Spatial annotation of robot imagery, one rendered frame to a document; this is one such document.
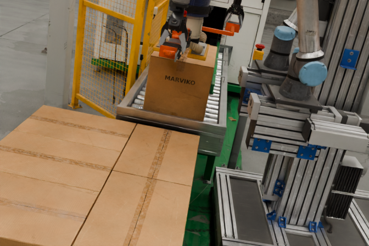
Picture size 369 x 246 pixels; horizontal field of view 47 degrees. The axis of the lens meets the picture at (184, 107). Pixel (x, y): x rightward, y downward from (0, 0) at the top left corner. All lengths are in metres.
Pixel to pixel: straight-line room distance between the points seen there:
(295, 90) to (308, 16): 0.37
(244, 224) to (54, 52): 1.97
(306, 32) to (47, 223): 1.28
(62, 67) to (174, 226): 2.03
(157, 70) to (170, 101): 0.22
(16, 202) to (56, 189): 0.18
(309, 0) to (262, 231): 1.31
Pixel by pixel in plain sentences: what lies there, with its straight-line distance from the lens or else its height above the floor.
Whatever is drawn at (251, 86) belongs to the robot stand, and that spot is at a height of 0.92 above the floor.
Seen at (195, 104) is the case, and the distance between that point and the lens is 2.70.
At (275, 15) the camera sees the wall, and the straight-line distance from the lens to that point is 11.43.
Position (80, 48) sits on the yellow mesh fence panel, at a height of 0.58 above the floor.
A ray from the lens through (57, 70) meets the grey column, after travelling 3.54.
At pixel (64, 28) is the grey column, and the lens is 3.44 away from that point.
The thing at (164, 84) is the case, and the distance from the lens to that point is 2.68.
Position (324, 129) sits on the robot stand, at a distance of 2.04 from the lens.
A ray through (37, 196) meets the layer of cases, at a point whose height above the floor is 0.54.
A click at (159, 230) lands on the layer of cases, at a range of 1.78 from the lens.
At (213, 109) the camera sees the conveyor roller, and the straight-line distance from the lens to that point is 3.07.
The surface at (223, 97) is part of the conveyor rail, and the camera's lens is 3.22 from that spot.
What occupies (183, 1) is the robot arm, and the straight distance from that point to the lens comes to 1.79.
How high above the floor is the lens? 1.63
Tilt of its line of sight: 21 degrees down
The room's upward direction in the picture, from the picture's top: 10 degrees clockwise
